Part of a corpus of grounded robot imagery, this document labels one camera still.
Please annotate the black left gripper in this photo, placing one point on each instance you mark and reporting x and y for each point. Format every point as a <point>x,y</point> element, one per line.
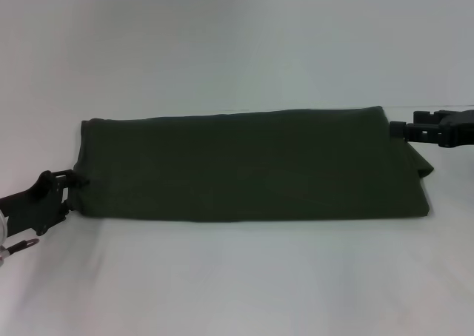
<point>33,206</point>

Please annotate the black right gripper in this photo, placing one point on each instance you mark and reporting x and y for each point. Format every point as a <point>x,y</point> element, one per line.
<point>457,128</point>

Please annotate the dark green shirt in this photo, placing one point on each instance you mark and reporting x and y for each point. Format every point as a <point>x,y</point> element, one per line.
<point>240,166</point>

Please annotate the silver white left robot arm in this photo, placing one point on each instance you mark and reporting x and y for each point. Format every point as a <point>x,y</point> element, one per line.
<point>2,226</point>

